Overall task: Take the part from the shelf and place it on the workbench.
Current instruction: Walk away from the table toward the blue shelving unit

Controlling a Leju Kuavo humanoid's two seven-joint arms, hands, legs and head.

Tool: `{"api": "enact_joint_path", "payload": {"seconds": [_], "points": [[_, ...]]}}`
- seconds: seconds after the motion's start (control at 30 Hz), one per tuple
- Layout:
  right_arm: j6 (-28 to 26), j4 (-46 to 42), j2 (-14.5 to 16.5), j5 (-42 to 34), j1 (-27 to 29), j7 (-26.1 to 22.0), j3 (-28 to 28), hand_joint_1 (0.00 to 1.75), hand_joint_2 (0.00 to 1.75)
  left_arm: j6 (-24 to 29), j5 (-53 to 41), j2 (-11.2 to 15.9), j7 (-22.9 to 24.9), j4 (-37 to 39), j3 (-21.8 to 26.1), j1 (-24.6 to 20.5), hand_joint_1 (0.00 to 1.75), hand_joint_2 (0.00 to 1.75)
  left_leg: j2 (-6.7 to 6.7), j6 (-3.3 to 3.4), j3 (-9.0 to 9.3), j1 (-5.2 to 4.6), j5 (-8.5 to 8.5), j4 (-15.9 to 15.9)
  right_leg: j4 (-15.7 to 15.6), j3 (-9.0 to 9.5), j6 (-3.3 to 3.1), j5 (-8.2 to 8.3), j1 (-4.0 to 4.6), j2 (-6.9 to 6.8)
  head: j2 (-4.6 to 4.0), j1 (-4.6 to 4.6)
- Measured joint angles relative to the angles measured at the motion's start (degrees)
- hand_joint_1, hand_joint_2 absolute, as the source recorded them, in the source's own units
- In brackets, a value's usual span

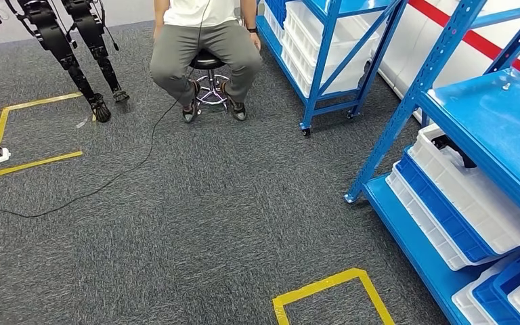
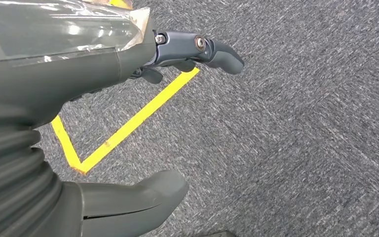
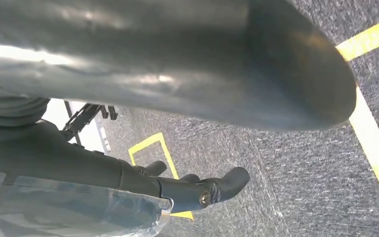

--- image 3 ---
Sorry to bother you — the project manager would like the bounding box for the yellow floor tape square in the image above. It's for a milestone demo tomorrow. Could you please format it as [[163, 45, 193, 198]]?
[[336, 13, 379, 220]]

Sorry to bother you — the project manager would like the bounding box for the white desk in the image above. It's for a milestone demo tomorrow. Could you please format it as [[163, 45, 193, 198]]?
[[41, 98, 112, 155]]

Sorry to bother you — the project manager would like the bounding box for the black folding stand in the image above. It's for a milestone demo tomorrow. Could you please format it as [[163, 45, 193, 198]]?
[[61, 103, 118, 145]]

